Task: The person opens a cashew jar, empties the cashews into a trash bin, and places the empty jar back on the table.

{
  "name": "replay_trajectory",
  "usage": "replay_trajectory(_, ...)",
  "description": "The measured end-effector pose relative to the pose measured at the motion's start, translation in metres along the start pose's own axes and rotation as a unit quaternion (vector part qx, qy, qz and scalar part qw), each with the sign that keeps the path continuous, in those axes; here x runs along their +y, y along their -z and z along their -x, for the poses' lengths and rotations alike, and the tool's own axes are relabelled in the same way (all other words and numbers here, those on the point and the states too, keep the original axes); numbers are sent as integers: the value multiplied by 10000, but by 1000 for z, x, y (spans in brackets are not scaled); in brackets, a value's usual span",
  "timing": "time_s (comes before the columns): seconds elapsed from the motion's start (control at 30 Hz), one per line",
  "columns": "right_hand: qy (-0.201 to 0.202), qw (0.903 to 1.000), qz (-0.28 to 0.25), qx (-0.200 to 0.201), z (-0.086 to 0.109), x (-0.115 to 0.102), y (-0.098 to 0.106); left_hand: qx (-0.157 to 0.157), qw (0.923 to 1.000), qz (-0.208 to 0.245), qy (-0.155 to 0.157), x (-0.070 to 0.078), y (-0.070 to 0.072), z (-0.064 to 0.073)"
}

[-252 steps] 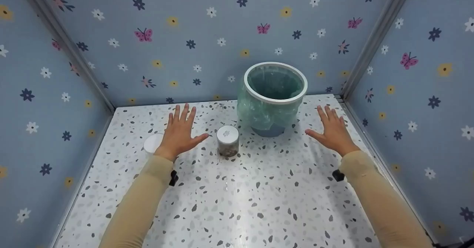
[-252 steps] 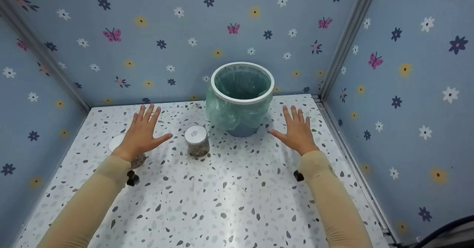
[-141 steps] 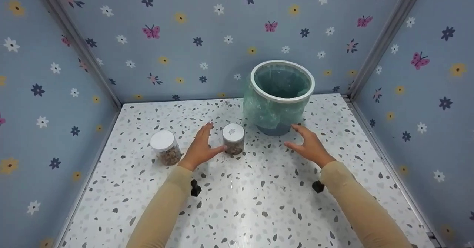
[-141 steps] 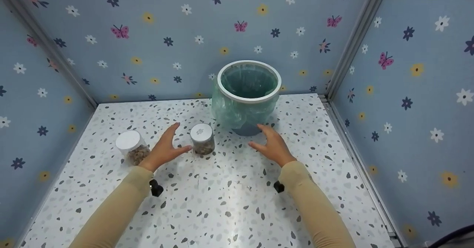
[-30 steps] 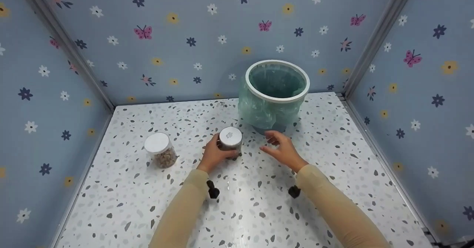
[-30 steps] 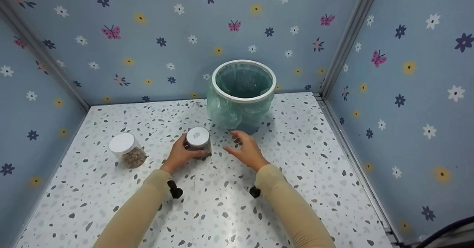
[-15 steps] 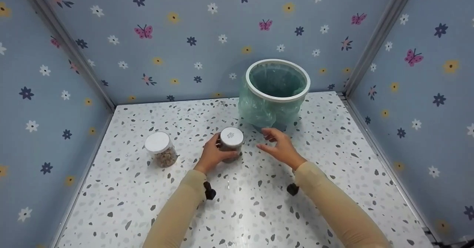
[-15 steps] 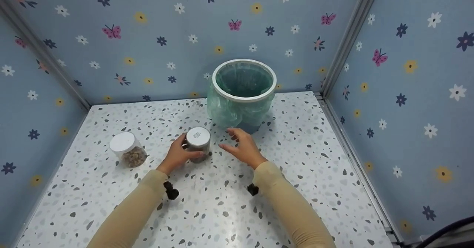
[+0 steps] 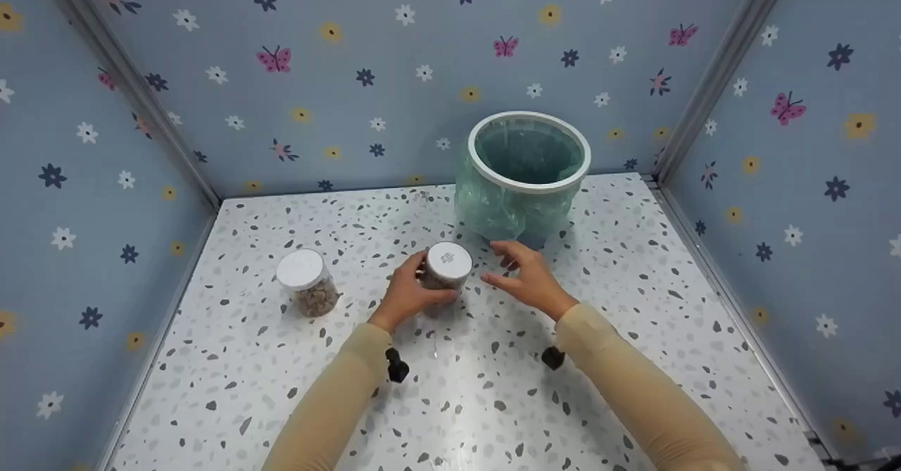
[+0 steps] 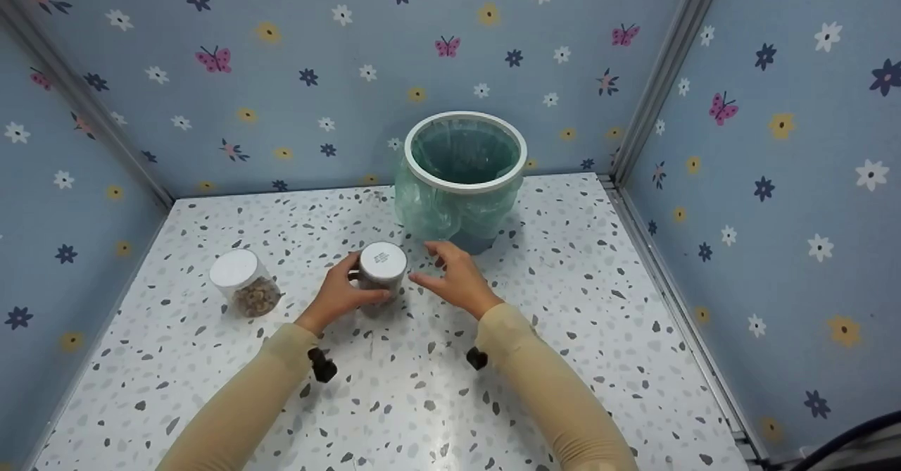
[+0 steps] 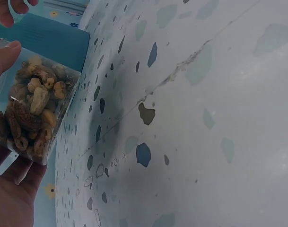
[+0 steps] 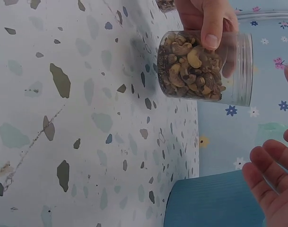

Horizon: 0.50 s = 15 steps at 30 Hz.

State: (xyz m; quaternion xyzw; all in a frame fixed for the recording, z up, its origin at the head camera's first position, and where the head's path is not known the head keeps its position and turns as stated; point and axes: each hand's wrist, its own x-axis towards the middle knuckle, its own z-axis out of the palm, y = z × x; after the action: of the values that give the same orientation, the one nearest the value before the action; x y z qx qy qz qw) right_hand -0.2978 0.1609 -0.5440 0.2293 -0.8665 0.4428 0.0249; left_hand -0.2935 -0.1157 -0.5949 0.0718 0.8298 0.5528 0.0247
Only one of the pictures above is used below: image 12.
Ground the person's right hand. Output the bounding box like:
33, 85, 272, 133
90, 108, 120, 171
242, 64, 288, 227

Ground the teal ribbed lid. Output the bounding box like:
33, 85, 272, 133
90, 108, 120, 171
163, 170, 267, 227

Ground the clear plastic jar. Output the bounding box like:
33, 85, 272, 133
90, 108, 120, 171
157, 30, 254, 108

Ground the container of brown bits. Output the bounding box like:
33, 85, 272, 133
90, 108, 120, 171
157, 0, 177, 13

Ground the pile of mixed nuts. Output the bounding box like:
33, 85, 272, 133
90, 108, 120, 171
157, 33, 227, 101

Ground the person's left hand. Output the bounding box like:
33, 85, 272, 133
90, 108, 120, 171
175, 0, 240, 79

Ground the large clear plastic container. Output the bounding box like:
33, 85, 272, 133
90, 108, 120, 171
235, 9, 288, 24

